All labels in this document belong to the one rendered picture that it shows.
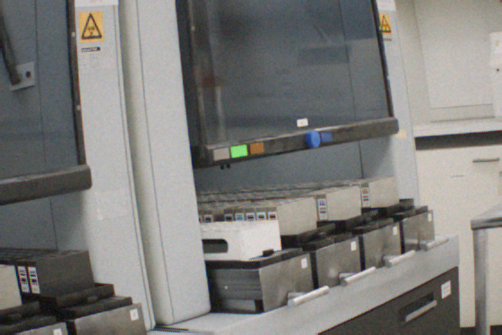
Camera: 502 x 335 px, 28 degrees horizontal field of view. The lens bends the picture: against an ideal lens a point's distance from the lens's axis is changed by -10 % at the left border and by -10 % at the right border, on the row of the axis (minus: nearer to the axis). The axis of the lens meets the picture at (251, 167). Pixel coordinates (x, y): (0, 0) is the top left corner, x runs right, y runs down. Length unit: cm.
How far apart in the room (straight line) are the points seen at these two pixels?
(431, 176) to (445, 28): 89
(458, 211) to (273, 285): 247
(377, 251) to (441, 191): 219
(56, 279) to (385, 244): 74
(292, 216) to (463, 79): 294
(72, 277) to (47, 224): 14
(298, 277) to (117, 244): 33
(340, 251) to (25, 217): 56
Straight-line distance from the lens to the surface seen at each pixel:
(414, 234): 204
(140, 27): 158
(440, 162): 407
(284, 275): 167
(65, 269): 141
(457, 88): 471
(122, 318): 139
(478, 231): 176
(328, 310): 177
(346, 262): 182
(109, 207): 150
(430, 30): 476
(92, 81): 150
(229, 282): 166
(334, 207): 193
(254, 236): 167
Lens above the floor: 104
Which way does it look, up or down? 3 degrees down
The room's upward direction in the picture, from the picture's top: 7 degrees counter-clockwise
